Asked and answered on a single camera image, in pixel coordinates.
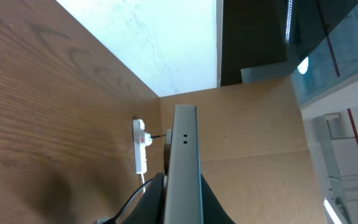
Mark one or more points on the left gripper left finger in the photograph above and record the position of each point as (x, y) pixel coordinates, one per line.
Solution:
(150, 207)

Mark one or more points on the white power strip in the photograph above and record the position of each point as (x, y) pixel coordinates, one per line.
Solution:
(142, 139)

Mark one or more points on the brown cardboard panel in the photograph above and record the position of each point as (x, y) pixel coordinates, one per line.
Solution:
(254, 153)

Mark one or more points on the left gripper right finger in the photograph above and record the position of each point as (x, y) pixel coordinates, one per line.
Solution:
(213, 212)

